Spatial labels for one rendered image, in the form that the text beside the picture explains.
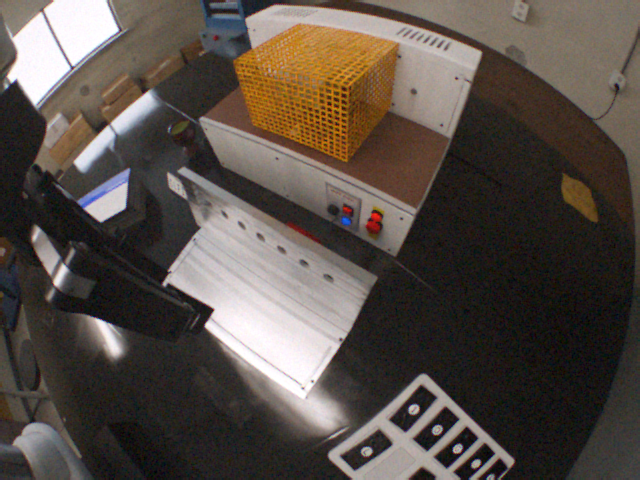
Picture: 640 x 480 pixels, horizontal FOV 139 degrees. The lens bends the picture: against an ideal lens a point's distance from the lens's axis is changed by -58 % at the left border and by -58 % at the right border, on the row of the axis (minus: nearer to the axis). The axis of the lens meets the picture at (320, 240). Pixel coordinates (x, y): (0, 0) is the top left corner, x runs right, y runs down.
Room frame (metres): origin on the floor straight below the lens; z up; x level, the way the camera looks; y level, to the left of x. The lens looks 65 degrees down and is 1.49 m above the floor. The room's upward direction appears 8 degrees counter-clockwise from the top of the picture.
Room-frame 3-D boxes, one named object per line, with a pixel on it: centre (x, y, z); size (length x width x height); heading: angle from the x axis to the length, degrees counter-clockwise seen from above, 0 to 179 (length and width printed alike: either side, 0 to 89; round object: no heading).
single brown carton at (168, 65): (3.17, 1.62, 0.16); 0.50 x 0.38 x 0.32; 142
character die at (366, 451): (-0.21, -0.03, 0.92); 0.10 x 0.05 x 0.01; 119
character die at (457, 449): (-0.27, -0.23, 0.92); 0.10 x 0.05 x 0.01; 121
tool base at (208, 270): (0.15, 0.18, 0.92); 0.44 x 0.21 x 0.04; 49
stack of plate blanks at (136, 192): (0.46, 0.72, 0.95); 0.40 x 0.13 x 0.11; 103
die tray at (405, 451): (-0.30, -0.17, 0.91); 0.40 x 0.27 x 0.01; 33
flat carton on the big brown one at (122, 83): (2.82, 2.08, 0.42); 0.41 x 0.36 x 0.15; 131
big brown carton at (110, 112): (2.77, 2.11, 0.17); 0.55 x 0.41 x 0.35; 131
